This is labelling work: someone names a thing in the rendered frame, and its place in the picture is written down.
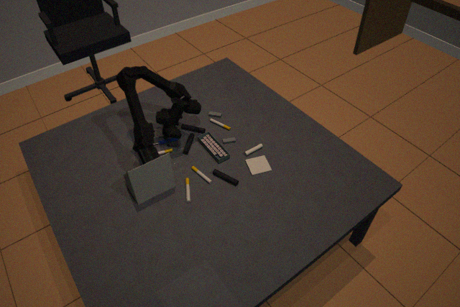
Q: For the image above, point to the keyboard with white letter keys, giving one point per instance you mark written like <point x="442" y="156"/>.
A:
<point x="215" y="149"/>

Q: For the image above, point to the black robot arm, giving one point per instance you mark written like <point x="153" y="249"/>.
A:
<point x="143" y="131"/>

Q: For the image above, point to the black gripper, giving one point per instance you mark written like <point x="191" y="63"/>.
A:
<point x="171" y="130"/>

